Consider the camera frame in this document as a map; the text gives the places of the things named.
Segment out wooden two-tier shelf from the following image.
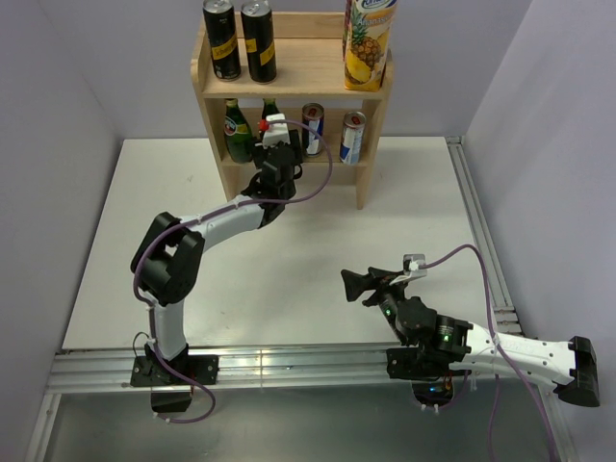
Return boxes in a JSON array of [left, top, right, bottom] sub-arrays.
[[191, 12, 394, 208]]

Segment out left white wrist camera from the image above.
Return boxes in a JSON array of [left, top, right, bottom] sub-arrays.
[[259, 113, 291, 148]]

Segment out front aluminium rail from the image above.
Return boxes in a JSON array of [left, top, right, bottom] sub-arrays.
[[45, 344, 390, 395]]

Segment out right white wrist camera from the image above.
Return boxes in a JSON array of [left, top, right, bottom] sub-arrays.
[[391, 254, 427, 286]]

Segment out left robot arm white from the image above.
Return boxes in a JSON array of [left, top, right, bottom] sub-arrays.
[[131, 130, 302, 384]]

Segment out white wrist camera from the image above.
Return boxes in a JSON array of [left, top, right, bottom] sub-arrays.
[[259, 113, 291, 148], [391, 254, 427, 286]]

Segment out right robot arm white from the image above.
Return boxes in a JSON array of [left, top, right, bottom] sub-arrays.
[[341, 263, 600, 407]]

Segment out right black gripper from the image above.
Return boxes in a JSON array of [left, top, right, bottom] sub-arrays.
[[340, 268, 410, 347]]

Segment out silver red-top can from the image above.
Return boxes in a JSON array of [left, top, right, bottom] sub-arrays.
[[302, 103, 324, 157], [340, 111, 366, 166]]

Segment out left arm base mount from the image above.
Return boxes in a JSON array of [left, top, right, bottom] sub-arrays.
[[130, 342, 219, 421]]

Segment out green glass bottle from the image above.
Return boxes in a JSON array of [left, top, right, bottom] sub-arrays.
[[261, 98, 280, 119], [223, 98, 252, 164]]

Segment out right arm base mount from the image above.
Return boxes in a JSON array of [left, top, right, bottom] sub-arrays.
[[386, 346, 472, 415]]

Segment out pineapple juice carton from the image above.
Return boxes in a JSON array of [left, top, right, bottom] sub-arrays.
[[343, 0, 398, 91]]

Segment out aluminium rail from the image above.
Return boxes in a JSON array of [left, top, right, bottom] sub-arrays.
[[446, 137, 523, 336], [45, 344, 390, 395]]

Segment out black can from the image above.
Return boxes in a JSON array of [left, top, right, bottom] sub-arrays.
[[202, 0, 242, 81], [241, 0, 276, 84]]

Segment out right side aluminium rail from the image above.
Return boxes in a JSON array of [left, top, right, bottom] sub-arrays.
[[446, 137, 523, 336]]

